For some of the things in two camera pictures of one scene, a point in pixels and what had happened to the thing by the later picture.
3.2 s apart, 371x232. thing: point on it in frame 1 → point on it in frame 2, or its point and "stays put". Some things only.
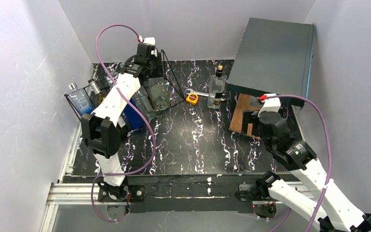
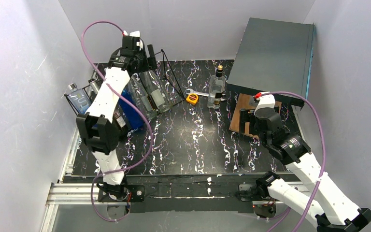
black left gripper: x=155 y=70 → x=143 y=60
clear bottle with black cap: x=217 y=83 stays put
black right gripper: x=253 y=116 stays put
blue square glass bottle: x=132 y=120 stays put
